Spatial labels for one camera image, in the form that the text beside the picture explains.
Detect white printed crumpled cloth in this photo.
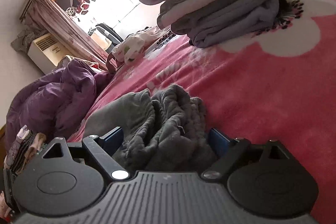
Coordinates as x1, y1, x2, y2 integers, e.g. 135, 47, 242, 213
111, 27, 159, 64

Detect grey sweatpants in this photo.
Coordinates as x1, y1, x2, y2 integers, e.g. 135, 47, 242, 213
83, 85, 217, 173

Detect white air conditioner unit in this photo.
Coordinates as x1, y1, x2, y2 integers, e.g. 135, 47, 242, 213
28, 33, 72, 75

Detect pink floral curtain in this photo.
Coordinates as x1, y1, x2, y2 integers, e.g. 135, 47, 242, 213
23, 0, 108, 71

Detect pink floral blanket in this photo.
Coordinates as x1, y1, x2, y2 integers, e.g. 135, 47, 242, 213
67, 0, 336, 224

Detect black stroller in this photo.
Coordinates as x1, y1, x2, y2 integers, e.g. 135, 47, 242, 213
88, 23, 123, 53

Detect purple quilt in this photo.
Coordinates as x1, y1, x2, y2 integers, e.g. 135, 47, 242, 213
5, 59, 113, 149

